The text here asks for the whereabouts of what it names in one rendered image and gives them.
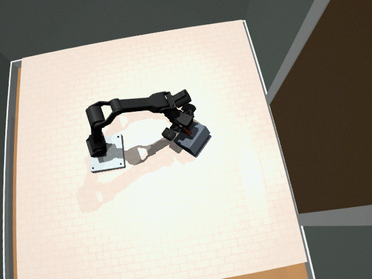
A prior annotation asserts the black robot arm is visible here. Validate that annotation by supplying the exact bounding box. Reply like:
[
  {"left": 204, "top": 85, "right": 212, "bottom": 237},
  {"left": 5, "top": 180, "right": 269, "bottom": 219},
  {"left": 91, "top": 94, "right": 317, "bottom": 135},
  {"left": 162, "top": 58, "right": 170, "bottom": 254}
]
[{"left": 85, "top": 89, "right": 194, "bottom": 158}]

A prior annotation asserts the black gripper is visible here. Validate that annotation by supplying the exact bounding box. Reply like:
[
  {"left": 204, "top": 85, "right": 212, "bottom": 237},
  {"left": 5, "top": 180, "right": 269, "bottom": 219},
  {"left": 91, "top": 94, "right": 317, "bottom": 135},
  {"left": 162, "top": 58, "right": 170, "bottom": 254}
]
[{"left": 162, "top": 103, "right": 196, "bottom": 141}]

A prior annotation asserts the dark grey sloped panel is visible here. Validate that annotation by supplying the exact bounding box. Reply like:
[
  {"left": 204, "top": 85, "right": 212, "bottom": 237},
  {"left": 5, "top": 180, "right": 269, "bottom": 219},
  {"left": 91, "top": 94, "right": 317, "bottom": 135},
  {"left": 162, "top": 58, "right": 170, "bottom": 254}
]
[{"left": 174, "top": 121, "right": 212, "bottom": 158}]

